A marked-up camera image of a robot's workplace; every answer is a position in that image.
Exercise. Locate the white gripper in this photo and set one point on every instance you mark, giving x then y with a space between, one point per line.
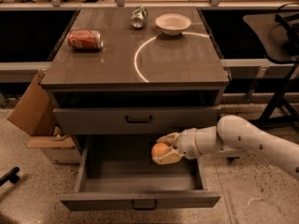
186 144

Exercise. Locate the black chair caster leg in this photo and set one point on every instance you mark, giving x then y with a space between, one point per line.
11 176

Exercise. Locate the orange fruit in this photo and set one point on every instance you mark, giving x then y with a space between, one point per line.
159 150

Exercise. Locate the open grey bottom drawer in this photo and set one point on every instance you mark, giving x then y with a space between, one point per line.
117 172

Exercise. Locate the green soda can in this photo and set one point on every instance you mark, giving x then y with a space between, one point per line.
139 17

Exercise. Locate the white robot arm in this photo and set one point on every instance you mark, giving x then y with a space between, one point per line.
232 136

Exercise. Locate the grey upper drawer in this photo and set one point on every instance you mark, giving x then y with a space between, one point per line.
131 120

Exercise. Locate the grey drawer cabinet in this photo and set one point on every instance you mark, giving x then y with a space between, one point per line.
137 68

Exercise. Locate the brown cardboard box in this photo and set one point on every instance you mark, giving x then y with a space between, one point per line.
33 114

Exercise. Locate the black side table stand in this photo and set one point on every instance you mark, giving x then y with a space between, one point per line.
263 61

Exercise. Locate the red soda can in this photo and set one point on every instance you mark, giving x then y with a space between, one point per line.
85 39

